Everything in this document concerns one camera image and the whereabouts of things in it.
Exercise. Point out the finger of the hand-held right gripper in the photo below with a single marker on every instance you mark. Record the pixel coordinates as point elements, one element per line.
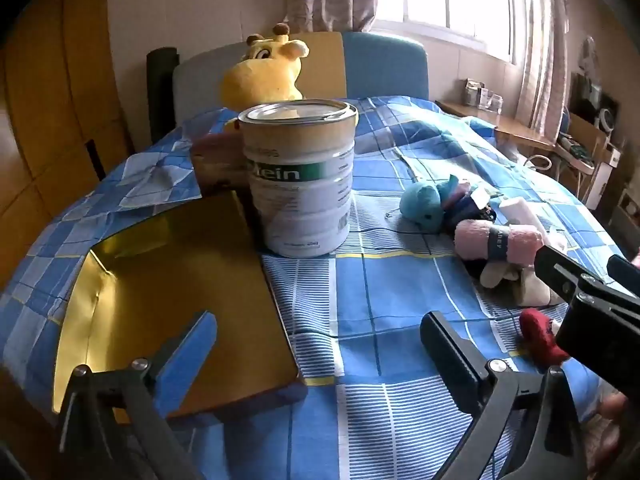
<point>625,270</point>
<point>560,270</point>

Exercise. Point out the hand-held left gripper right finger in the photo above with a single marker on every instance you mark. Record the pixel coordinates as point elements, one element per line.
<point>450,355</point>

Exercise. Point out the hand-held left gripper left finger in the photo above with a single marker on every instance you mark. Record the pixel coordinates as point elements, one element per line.
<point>192,355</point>

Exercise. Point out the gold lined dark red box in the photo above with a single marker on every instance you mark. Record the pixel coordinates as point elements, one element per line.
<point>175,285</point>

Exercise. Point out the pink towel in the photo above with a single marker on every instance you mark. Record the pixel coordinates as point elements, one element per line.
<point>480,240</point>

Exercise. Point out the red plush toy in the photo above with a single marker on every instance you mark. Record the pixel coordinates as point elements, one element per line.
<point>542,335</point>

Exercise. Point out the white oblong box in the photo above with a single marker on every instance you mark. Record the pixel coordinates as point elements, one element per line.
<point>517,212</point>

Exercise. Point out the pink knitted cloth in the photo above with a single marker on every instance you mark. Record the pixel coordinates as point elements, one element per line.
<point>617,410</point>

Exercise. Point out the blue plaid bed sheet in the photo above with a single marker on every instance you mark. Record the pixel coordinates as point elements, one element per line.
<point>375,285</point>

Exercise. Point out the dark blue sock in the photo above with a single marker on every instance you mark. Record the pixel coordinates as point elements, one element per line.
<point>467,212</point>

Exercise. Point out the pink blue striped sock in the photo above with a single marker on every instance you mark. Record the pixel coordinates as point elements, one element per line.
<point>455,192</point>

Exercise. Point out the cardboard box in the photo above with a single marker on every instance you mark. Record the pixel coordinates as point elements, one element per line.
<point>585,132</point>

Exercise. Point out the blue plush toy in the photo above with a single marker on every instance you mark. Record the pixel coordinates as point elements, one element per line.
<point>425,205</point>

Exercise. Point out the wooden desk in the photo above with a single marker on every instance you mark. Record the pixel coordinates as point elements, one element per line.
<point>500,122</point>

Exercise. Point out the white metal can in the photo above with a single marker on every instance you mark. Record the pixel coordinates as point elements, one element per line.
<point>300,210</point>

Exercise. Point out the clear plastic containers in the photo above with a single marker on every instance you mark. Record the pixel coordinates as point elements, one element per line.
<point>480,94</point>

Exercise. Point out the yellow giraffe plush toy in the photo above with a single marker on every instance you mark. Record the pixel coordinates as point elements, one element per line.
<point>260,80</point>

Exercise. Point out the bright window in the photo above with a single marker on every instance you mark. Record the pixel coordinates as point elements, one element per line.
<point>440,0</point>

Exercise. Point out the wooden wardrobe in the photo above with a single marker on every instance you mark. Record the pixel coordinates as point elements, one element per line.
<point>50,85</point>

